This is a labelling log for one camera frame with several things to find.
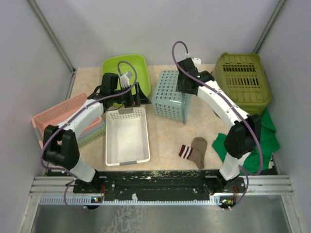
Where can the pink perforated basket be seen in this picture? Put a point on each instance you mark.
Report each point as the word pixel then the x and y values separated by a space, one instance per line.
pixel 59 113

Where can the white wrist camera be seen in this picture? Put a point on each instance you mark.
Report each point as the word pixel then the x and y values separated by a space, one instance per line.
pixel 196 61
pixel 125 79

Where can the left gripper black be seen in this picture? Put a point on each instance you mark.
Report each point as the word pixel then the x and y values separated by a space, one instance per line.
pixel 136 100

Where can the light blue perforated basket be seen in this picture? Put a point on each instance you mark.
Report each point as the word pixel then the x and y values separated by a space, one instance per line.
pixel 167 102

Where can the olive green large container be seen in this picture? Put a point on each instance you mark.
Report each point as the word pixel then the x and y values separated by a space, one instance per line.
pixel 242 78

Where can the lime green plastic tub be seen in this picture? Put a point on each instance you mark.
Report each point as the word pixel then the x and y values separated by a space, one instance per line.
pixel 138 62

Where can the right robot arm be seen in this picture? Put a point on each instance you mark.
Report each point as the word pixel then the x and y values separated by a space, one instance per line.
pixel 244 130

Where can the light green perforated basket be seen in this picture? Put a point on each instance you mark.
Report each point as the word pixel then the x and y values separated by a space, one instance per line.
pixel 90 137

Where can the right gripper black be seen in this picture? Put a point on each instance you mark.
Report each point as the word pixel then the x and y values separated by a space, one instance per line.
pixel 179 87

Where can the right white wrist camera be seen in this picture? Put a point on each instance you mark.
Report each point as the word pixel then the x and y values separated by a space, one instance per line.
pixel 196 61

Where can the aluminium frame rail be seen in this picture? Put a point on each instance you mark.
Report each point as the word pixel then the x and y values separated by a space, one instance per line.
pixel 258 185

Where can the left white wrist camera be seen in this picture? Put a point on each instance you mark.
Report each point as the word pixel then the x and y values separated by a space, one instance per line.
pixel 125 79

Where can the brown striped sock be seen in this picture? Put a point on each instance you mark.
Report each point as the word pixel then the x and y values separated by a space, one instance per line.
pixel 195 152

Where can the green cloth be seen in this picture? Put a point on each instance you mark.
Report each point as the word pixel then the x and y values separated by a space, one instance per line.
pixel 268 143

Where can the white perforated basket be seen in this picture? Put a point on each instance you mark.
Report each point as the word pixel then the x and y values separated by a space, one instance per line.
pixel 126 137

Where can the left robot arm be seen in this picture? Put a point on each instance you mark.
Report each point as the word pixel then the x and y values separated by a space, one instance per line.
pixel 60 146

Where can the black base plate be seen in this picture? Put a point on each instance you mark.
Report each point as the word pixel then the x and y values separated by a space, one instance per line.
pixel 160 185

